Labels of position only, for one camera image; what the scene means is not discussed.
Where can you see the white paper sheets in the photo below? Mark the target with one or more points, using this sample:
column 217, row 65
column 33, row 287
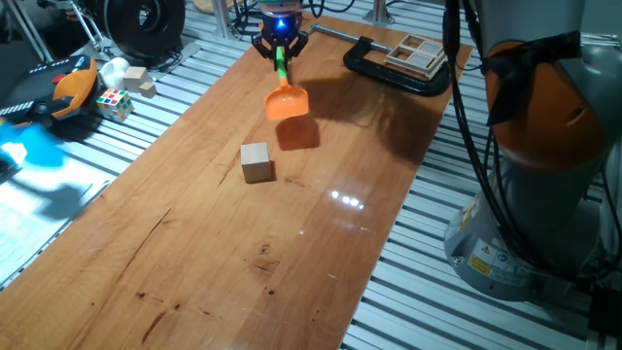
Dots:
column 44, row 219

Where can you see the large brown wooden board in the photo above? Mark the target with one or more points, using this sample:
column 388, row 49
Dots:
column 218, row 243

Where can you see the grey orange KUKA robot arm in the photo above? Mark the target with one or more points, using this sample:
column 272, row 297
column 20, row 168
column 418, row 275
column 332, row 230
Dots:
column 549, row 121

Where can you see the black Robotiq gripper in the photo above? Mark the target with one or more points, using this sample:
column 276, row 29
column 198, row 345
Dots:
column 280, row 26

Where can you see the small wooden block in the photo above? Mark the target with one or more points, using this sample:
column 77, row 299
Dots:
column 136, row 79

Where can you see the black C-clamp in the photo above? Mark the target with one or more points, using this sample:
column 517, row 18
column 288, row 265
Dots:
column 389, row 78

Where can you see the tiny wooden block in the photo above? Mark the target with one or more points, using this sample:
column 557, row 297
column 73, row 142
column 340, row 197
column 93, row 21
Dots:
column 148, row 90

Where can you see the black orange teach pendant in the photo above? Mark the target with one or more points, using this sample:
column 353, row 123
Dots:
column 44, row 92

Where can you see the white rounded object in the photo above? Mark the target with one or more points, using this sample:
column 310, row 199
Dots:
column 114, row 73

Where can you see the upright aluminium post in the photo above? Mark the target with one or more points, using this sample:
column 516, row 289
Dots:
column 379, row 12

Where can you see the colourful Rubik's cube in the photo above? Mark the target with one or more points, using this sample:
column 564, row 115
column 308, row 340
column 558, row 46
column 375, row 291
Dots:
column 115, row 104

